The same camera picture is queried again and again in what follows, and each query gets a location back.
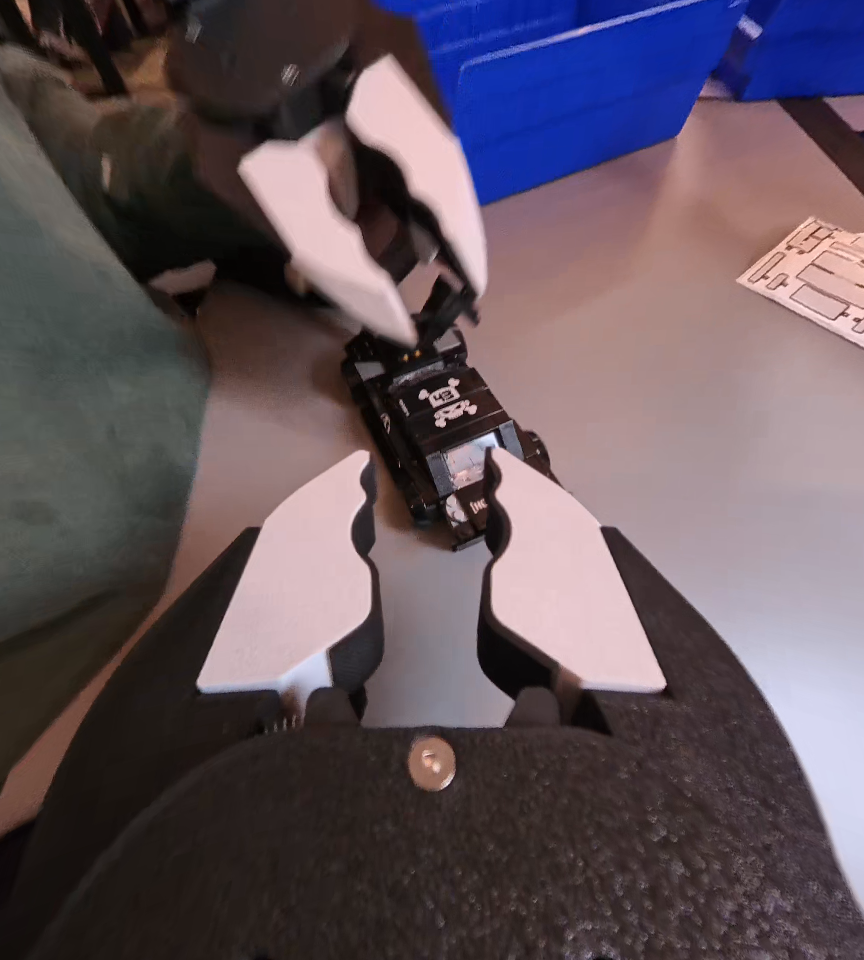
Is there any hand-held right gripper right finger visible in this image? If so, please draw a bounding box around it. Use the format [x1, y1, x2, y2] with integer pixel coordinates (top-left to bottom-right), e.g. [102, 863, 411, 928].
[477, 447, 668, 706]

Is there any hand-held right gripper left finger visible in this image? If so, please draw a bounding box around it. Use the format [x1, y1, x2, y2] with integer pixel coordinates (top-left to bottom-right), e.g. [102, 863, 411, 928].
[197, 450, 385, 724]

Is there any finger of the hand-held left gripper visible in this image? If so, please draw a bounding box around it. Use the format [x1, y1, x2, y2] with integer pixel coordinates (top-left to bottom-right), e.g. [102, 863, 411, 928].
[237, 128, 421, 349]
[345, 57, 490, 301]

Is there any blue storage bin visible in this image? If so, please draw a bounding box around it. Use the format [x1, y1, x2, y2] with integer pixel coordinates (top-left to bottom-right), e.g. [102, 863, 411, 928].
[380, 0, 748, 207]
[717, 0, 864, 103]

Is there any black lego car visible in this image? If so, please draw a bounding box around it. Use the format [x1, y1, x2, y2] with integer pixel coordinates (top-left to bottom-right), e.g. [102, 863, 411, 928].
[342, 278, 560, 552]

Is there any person's left forearm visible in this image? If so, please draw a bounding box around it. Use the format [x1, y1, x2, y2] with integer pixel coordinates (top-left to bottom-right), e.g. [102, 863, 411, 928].
[5, 45, 253, 268]

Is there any white sticker sheet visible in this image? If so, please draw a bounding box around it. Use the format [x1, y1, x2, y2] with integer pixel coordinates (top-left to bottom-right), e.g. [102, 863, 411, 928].
[737, 218, 864, 358]

